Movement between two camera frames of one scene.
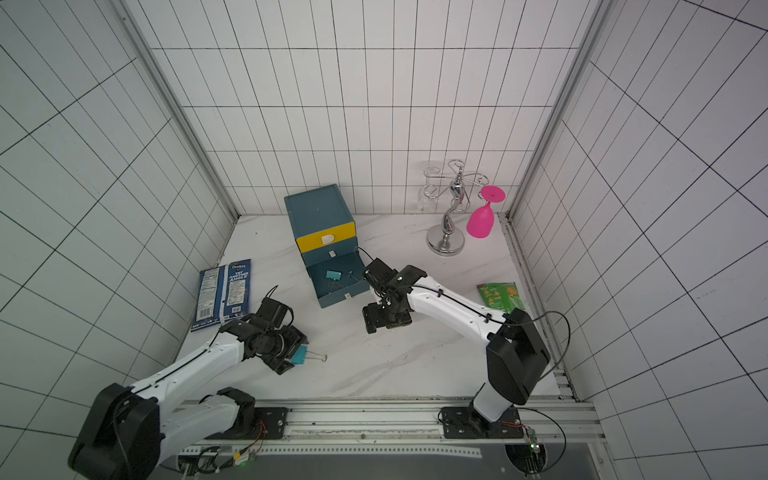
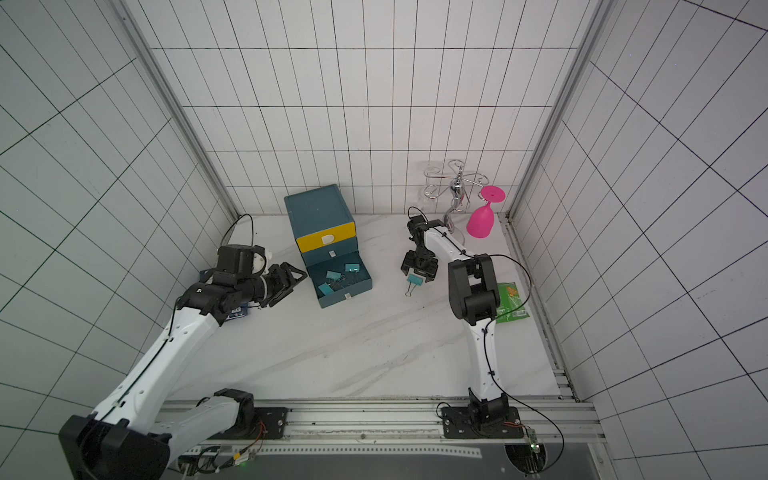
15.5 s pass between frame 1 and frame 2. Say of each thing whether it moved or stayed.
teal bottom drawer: stayed
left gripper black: moved
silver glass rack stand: stayed
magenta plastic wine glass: stayed
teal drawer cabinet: stayed
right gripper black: moved
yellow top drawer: stayed
